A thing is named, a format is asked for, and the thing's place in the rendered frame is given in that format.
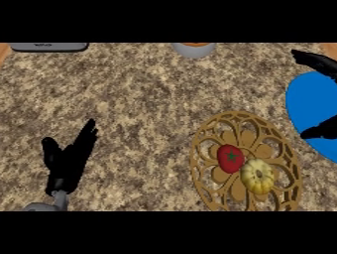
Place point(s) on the grey cup with orange top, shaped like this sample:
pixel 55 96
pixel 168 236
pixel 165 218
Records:
pixel 194 49

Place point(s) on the blue round plate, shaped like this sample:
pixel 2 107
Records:
pixel 318 105

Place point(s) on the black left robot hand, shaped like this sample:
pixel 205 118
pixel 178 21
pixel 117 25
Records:
pixel 75 158

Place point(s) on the yellow squash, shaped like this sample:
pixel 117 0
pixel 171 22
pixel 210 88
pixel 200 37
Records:
pixel 256 176

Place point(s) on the golden openwork round placemat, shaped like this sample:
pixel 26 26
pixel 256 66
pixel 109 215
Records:
pixel 215 172

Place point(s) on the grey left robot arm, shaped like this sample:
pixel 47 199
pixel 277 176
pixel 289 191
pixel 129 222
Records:
pixel 54 202

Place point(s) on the grey flat appliance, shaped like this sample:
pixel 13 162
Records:
pixel 48 47

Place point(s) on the red tomato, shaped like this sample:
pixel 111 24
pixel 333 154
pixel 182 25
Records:
pixel 231 158

